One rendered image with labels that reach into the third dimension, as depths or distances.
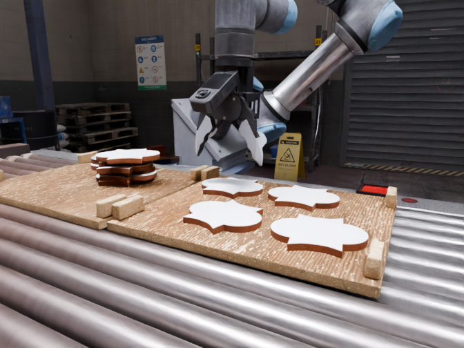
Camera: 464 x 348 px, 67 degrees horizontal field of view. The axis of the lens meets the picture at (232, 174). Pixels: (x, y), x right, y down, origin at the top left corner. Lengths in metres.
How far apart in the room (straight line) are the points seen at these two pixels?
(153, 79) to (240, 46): 5.86
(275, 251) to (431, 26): 4.97
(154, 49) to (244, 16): 5.86
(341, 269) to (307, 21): 5.15
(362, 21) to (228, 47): 0.47
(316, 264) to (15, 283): 0.36
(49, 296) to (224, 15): 0.52
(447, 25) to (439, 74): 0.58
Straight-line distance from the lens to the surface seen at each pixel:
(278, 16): 0.76
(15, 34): 6.47
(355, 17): 1.05
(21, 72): 6.43
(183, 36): 6.22
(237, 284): 0.45
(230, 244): 0.49
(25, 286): 0.49
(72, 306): 0.43
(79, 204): 0.70
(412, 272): 0.51
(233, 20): 0.68
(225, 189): 0.70
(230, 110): 0.68
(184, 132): 1.20
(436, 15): 5.36
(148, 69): 6.57
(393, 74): 5.27
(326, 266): 0.45
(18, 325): 0.43
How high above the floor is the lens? 1.15
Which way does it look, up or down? 14 degrees down
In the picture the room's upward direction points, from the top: straight up
